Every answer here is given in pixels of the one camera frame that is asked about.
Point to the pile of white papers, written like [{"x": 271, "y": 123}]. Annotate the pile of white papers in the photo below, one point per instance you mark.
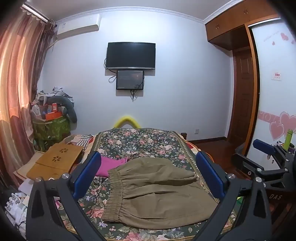
[{"x": 17, "y": 206}]

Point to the black wall television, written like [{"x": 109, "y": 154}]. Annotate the black wall television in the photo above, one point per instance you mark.
[{"x": 130, "y": 55}]

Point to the yellow curved foam pad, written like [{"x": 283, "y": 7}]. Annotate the yellow curved foam pad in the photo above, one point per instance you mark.
[{"x": 127, "y": 119}]

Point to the wooden lap desk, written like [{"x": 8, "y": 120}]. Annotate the wooden lap desk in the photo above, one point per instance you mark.
[{"x": 55, "y": 160}]

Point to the red striped cloth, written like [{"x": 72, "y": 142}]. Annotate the red striped cloth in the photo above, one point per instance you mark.
[{"x": 77, "y": 140}]

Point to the white air conditioner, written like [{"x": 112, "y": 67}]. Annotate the white air conditioner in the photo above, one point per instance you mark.
[{"x": 78, "y": 24}]

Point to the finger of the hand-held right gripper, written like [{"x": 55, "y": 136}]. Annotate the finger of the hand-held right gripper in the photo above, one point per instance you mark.
[
  {"x": 246, "y": 165},
  {"x": 263, "y": 146}
]

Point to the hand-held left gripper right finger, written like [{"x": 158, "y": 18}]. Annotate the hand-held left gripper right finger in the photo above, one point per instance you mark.
[{"x": 209, "y": 176}]

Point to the green bottle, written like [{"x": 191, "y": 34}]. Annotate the green bottle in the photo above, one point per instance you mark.
[{"x": 288, "y": 140}]

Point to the olive green pants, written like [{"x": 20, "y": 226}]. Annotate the olive green pants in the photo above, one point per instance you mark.
[{"x": 159, "y": 187}]

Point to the pink brown curtain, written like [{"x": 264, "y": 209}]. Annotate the pink brown curtain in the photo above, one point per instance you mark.
[{"x": 18, "y": 81}]

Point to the wooden overhead cabinet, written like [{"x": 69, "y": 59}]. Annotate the wooden overhead cabinet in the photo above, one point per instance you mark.
[{"x": 231, "y": 25}]

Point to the dark floral blanket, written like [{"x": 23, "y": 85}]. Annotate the dark floral blanket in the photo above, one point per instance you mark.
[{"x": 148, "y": 141}]

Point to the small black wall monitor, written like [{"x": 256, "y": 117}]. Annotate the small black wall monitor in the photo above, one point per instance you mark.
[{"x": 130, "y": 80}]

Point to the white wall socket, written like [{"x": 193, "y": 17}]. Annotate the white wall socket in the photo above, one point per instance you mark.
[{"x": 197, "y": 131}]

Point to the orange box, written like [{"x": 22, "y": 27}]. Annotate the orange box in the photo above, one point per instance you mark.
[{"x": 53, "y": 115}]

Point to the grey plush pillow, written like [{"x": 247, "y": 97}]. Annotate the grey plush pillow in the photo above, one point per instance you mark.
[{"x": 69, "y": 109}]

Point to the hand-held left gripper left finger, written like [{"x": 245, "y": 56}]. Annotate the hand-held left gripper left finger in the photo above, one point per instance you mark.
[{"x": 89, "y": 172}]

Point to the brown wooden door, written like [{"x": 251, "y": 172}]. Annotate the brown wooden door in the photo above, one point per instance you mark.
[{"x": 242, "y": 97}]

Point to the magenta folded cloth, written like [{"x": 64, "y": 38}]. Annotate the magenta folded cloth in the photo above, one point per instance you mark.
[{"x": 108, "y": 165}]

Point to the white heart-print wardrobe door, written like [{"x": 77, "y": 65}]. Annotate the white heart-print wardrobe door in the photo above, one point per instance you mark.
[{"x": 272, "y": 97}]

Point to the green patterned storage box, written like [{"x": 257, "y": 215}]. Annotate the green patterned storage box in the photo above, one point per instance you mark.
[{"x": 52, "y": 131}]

